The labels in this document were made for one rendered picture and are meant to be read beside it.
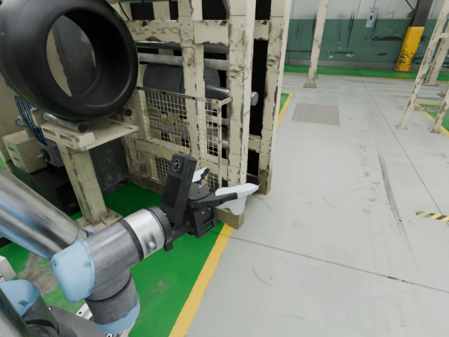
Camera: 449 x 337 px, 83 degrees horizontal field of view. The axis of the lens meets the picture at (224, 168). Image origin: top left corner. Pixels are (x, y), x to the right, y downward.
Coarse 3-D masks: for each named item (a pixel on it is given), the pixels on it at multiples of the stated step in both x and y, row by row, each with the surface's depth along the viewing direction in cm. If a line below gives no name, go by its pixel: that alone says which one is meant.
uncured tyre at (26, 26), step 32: (32, 0) 96; (64, 0) 102; (96, 0) 113; (0, 32) 100; (32, 32) 96; (96, 32) 143; (128, 32) 130; (0, 64) 106; (32, 64) 99; (96, 64) 150; (128, 64) 136; (32, 96) 108; (64, 96) 112; (96, 96) 152; (128, 96) 140
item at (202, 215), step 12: (192, 192) 48; (204, 192) 48; (192, 204) 45; (156, 216) 42; (192, 216) 46; (204, 216) 48; (216, 216) 50; (168, 228) 42; (180, 228) 47; (192, 228) 48; (204, 228) 50; (168, 240) 43
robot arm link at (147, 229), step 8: (128, 216) 42; (136, 216) 41; (144, 216) 41; (152, 216) 42; (128, 224) 45; (136, 224) 40; (144, 224) 40; (152, 224) 41; (160, 224) 42; (136, 232) 39; (144, 232) 40; (152, 232) 40; (160, 232) 41; (144, 240) 39; (152, 240) 41; (160, 240) 41; (144, 248) 39; (152, 248) 40; (144, 256) 40
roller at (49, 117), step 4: (44, 112) 138; (44, 116) 137; (48, 116) 135; (52, 116) 133; (56, 116) 132; (48, 120) 137; (52, 120) 133; (56, 120) 131; (60, 120) 129; (64, 120) 128; (68, 120) 127; (60, 124) 131; (64, 124) 128; (68, 124) 126; (72, 124) 124; (76, 124) 123; (80, 124) 122; (84, 124) 124; (72, 128) 125; (76, 128) 123; (80, 128) 123; (84, 128) 124
